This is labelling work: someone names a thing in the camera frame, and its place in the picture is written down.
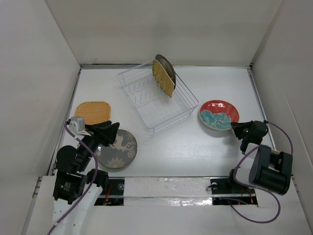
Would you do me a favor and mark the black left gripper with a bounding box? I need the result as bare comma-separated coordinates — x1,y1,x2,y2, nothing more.
77,119,119,169

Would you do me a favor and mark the red plate with teal flower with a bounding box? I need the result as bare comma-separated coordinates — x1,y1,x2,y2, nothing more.
199,100,240,131

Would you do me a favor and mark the yellow green-rimmed square plate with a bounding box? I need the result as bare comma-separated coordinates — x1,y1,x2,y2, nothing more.
152,59,175,97

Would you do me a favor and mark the cream plate with brown rim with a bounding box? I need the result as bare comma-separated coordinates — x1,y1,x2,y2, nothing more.
155,54,176,84

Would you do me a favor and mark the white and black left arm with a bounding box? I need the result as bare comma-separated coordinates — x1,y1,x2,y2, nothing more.
48,117,120,235

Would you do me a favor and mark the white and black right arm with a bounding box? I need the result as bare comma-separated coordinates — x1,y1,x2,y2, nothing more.
226,120,293,195

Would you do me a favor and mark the orange woven square plate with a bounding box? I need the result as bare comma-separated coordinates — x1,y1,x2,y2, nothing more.
74,101,111,125

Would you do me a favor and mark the grey reindeer round plate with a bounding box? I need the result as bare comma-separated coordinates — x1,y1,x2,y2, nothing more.
95,129,138,170

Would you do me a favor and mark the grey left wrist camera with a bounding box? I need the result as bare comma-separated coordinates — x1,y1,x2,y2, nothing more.
67,116,85,134

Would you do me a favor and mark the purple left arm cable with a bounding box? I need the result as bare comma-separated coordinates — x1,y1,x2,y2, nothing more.
46,122,99,235

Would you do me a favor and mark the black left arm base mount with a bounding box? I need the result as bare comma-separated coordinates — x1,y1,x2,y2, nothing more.
94,177,125,206

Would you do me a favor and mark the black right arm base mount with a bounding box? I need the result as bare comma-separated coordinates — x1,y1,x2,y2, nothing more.
206,178,258,206

